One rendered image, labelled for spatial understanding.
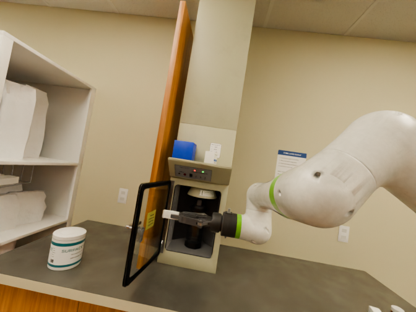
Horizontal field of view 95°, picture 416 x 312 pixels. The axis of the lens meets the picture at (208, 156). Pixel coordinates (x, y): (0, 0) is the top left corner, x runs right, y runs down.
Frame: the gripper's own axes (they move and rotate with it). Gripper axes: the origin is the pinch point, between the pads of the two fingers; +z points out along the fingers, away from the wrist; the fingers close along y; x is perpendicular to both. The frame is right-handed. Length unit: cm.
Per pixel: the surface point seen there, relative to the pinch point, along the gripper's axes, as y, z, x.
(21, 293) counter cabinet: 1, 57, 41
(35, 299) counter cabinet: 1, 50, 43
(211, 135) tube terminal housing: -26.2, -9.6, -38.4
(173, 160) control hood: -15.2, 6.6, -21.8
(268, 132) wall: -69, -49, -53
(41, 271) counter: -2, 53, 33
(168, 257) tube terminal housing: -26.2, 3.6, 29.8
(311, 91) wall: -69, -77, -89
